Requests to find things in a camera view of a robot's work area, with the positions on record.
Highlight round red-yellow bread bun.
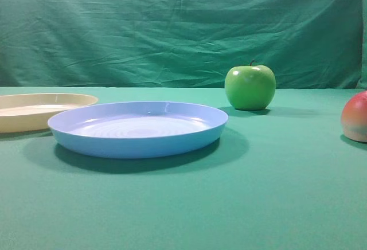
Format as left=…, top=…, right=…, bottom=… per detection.
left=341, top=91, right=366, bottom=143

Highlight blue plastic plate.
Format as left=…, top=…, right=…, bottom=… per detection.
left=48, top=101, right=229, bottom=159

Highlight yellow plastic plate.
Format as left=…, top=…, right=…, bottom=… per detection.
left=1, top=93, right=98, bottom=133

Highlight green apple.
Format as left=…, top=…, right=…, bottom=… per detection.
left=224, top=61, right=276, bottom=111

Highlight green table cloth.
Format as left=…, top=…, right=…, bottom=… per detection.
left=1, top=87, right=366, bottom=249

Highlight green backdrop cloth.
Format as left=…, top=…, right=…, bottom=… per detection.
left=1, top=0, right=366, bottom=89

